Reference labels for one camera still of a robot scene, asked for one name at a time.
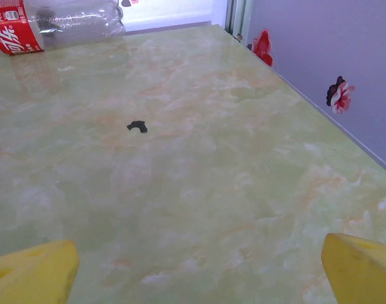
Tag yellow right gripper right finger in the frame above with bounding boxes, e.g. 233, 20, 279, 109
321, 232, 386, 304

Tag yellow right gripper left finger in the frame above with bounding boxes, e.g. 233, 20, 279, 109
0, 239, 80, 304

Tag clear cola bottle red label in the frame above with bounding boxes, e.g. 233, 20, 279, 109
0, 0, 127, 56

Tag red and black flower sticker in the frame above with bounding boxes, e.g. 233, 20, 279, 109
326, 75, 356, 115

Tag small black debris scrap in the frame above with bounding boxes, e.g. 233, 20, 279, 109
126, 120, 149, 134

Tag red flower wall sticker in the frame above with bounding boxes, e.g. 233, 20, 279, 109
252, 28, 275, 68

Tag grey window frame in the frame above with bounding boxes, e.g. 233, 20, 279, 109
224, 0, 254, 42

